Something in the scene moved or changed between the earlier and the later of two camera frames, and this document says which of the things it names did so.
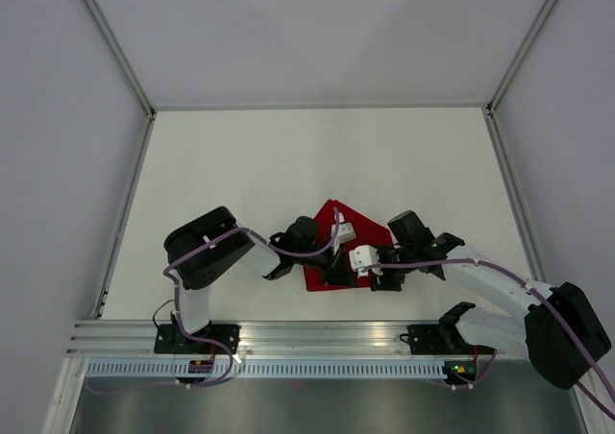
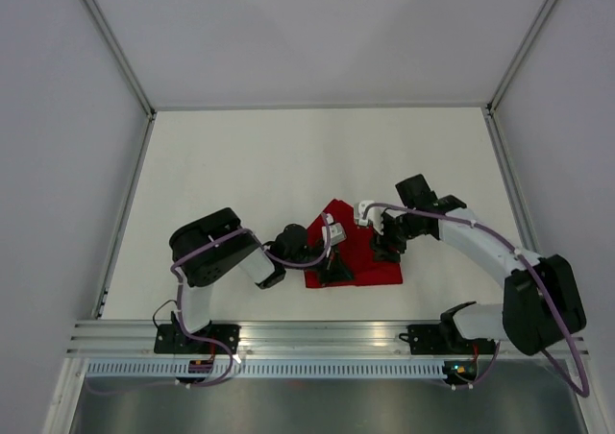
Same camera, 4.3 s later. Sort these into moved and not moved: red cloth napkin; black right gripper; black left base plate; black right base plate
Moved: black right gripper; red cloth napkin
Not moved: black right base plate; black left base plate
